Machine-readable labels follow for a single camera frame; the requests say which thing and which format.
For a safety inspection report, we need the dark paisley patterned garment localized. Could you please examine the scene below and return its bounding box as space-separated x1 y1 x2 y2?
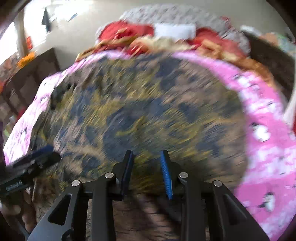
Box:
29 54 247 240

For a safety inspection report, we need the person's left hand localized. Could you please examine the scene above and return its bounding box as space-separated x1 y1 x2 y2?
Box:
1 186 37 233

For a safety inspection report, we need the dark wooden cabinet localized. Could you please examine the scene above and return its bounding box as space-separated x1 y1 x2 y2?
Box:
1 48 61 116

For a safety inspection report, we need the pink penguin print blanket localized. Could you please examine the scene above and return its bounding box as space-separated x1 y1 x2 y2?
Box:
4 51 295 240

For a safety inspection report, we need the orange object on cabinet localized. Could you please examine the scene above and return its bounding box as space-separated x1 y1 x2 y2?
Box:
18 51 36 69

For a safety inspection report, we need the red and gold quilt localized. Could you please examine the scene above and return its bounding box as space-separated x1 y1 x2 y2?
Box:
76 21 274 86

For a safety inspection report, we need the white pillow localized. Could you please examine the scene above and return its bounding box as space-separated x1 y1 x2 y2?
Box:
153 23 197 40

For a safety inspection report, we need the dark wooden headboard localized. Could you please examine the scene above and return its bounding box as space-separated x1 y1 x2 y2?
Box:
243 31 295 100

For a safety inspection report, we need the floral print bed sheet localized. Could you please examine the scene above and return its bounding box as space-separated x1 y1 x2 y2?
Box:
96 3 251 55

